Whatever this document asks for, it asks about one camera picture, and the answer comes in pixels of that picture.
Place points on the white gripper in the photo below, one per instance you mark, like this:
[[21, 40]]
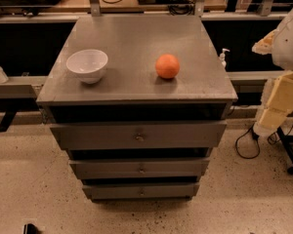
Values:
[[289, 44]]

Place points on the orange ball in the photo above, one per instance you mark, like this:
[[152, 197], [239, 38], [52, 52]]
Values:
[[167, 66]]

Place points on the grey drawer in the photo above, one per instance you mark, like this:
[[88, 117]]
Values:
[[133, 168], [140, 191], [139, 135]]

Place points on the grey drawer cabinet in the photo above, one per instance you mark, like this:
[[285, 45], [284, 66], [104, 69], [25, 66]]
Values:
[[131, 90]]

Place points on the grey top drawer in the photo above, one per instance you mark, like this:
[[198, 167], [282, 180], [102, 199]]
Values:
[[139, 135]]

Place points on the black stand leg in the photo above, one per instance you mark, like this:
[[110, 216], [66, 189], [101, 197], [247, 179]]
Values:
[[287, 141]]

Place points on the white bowl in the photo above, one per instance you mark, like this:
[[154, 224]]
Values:
[[88, 66]]

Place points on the black object on floor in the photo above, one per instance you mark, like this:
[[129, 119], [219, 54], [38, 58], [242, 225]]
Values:
[[30, 229]]

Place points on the black bracket leg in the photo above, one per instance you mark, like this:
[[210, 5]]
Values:
[[7, 120]]

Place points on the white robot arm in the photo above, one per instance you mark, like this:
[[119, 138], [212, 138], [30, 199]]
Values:
[[282, 55]]

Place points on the grey bottom drawer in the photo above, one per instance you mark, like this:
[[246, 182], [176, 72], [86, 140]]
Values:
[[140, 191]]

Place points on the white pump bottle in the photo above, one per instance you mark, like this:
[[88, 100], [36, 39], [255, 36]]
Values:
[[222, 57]]

